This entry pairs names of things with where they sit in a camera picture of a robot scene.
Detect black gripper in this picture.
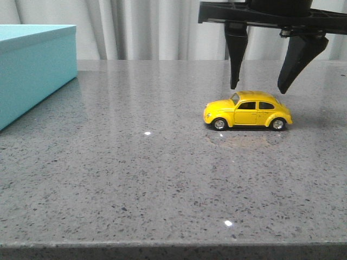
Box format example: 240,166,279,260
198,1,346,94

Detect yellow toy beetle car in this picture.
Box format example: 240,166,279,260
203,90,293,131

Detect light blue box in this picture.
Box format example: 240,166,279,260
1,24,78,128

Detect white pleated curtain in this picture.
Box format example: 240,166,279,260
0,0,347,61

